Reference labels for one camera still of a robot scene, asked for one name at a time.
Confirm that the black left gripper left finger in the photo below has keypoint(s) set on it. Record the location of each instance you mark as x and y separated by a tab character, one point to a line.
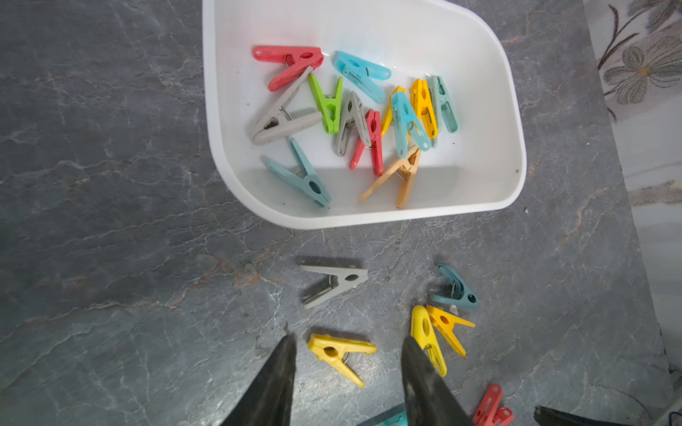
268	400

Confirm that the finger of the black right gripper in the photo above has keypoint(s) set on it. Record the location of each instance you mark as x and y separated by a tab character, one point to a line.
550	417

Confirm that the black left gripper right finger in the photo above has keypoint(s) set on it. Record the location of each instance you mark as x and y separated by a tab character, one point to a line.
428	400

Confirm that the sage green clothespin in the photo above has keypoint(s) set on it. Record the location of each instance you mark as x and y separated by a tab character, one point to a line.
306	180
445	118

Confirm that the red clothespin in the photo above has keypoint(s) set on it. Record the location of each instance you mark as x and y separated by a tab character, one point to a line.
373	121
297	60
489	412

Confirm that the grey clothespin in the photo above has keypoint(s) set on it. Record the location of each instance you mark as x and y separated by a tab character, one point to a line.
351	118
341	279
277	123

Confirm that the lime green clothespin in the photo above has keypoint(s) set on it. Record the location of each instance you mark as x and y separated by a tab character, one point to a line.
329	106

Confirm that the white plastic storage box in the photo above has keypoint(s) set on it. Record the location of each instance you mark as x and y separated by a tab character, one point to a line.
481	167

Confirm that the turquoise clothespin of pair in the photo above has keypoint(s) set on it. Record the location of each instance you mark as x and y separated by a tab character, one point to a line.
392	417

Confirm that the yellow clothespin pair centre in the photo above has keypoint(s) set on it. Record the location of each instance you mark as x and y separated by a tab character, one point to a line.
421	329

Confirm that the orange yellow clothespin centre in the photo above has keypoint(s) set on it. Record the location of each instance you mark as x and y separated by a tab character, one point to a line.
445	322

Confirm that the dark teal clothespin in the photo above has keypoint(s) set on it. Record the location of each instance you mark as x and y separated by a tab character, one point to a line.
461	294

